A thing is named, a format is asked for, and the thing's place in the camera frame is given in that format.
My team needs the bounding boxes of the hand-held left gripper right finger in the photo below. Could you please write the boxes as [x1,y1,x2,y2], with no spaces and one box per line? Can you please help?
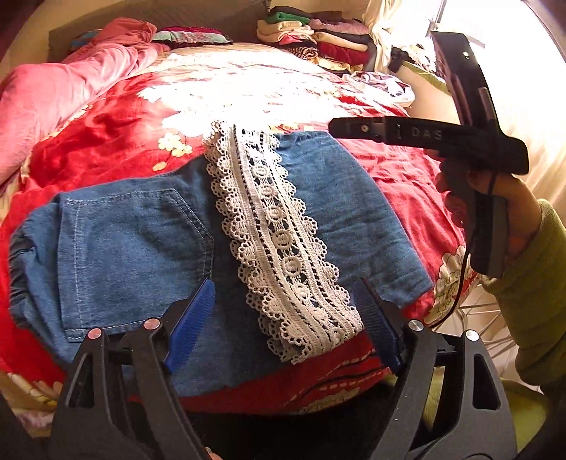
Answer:
[351,278,518,460]

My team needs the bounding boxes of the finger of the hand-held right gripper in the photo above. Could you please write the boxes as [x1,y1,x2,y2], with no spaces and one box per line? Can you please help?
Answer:
[329,116,530,174]
[430,30,502,133]

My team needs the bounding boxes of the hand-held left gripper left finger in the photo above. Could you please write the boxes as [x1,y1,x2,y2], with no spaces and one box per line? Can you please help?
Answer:
[48,278,217,460]

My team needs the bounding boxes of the blue denim lace-trimmed pants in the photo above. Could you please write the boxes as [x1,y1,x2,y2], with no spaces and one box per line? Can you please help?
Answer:
[8,121,434,396]

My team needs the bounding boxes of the person's green-sleeved right forearm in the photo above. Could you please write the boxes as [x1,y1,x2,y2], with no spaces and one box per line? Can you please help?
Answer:
[482,199,566,392]

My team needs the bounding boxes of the person's right hand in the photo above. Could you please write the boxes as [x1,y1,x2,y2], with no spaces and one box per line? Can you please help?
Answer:
[435,170,544,261]

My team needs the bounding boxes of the green cloth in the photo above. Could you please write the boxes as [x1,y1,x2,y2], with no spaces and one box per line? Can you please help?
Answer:
[402,59,452,96]

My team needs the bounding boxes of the lilac crumpled cloth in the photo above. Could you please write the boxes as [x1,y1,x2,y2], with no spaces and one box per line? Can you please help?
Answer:
[342,71,416,107]

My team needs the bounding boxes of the small black object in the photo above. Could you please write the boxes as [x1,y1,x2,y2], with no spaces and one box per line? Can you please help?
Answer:
[388,46,408,74]

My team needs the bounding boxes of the cream curtain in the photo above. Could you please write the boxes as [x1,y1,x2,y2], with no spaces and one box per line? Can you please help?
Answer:
[363,0,566,208]

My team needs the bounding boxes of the stack of folded clothes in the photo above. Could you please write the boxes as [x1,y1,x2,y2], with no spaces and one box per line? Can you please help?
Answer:
[256,5,376,74]

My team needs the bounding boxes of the red floral blanket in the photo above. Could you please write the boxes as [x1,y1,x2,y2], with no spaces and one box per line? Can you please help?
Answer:
[0,42,480,425]

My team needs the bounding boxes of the dark headboard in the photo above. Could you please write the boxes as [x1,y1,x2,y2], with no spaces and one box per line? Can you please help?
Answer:
[48,9,275,63]

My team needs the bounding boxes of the patterned pillow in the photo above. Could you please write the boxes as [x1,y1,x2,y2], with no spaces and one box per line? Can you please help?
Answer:
[152,27,233,48]

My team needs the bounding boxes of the pink quilt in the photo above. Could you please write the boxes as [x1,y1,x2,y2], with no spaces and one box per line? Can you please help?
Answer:
[0,18,171,195]

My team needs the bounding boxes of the teal patterned cloth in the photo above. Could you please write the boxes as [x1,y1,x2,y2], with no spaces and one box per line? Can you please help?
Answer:
[71,29,103,50]

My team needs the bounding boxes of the black cable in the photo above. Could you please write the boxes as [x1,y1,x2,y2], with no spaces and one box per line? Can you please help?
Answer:
[427,172,500,330]

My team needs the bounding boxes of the white wire rack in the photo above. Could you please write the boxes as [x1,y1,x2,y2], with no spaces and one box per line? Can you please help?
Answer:
[460,283,518,368]

